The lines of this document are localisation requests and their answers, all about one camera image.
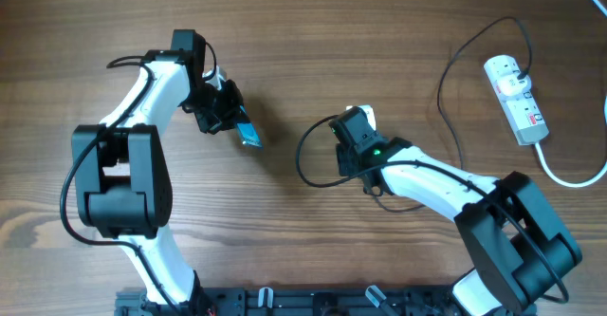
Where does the blue Galaxy smartphone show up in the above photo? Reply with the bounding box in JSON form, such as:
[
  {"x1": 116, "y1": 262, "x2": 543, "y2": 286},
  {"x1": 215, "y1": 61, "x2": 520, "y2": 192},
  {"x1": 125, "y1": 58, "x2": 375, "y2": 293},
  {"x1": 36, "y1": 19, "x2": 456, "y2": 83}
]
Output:
[{"x1": 235, "y1": 105, "x2": 263, "y2": 148}]

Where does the white power strip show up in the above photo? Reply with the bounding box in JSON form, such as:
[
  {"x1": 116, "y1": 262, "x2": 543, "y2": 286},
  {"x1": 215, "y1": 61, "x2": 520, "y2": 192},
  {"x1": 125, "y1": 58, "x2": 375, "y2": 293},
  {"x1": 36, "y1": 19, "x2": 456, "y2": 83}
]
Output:
[{"x1": 484, "y1": 55, "x2": 549, "y2": 146}]

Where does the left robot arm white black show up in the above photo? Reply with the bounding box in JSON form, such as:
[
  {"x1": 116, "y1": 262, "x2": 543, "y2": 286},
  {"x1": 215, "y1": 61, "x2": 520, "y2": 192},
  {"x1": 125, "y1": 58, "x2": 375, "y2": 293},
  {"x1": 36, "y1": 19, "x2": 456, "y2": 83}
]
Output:
[{"x1": 60, "y1": 29, "x2": 262, "y2": 315}]

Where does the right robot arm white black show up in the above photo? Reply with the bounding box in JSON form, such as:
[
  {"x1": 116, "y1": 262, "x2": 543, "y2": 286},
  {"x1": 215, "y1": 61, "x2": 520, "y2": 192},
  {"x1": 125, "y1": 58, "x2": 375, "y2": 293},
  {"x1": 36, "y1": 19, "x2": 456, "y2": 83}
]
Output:
[{"x1": 329, "y1": 106, "x2": 582, "y2": 315}]

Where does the white USB charger plug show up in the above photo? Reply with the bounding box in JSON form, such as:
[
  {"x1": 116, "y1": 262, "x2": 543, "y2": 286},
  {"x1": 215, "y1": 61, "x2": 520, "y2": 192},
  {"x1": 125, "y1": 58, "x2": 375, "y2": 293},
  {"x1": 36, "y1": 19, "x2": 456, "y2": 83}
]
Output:
[{"x1": 493, "y1": 73, "x2": 532, "y2": 102}]

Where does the white power strip cord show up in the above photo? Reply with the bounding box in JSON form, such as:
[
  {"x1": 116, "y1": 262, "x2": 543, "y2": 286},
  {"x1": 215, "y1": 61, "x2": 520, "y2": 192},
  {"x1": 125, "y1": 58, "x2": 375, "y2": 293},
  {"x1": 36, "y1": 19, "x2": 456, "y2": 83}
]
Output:
[{"x1": 534, "y1": 95, "x2": 607, "y2": 189}]

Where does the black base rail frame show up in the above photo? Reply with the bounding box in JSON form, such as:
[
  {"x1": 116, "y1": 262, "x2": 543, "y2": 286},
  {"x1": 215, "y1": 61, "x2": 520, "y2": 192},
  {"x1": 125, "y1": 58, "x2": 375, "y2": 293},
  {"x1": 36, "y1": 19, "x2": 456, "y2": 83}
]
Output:
[{"x1": 114, "y1": 286, "x2": 472, "y2": 316}]

